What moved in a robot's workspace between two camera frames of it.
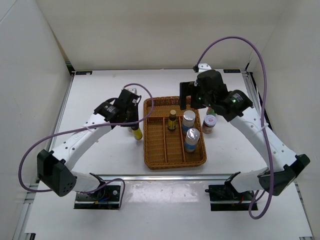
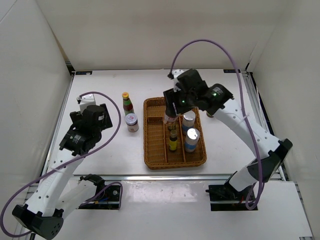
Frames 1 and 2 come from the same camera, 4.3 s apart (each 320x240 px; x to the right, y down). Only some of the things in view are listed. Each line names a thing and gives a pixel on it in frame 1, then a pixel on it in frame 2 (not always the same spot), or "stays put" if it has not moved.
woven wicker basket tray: (164, 148) stays put
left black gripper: (135, 109) → (106, 123)
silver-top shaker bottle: (192, 137) stays put
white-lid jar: (209, 122) → (173, 121)
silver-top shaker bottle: (189, 118) stays put
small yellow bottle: (137, 132) → (173, 142)
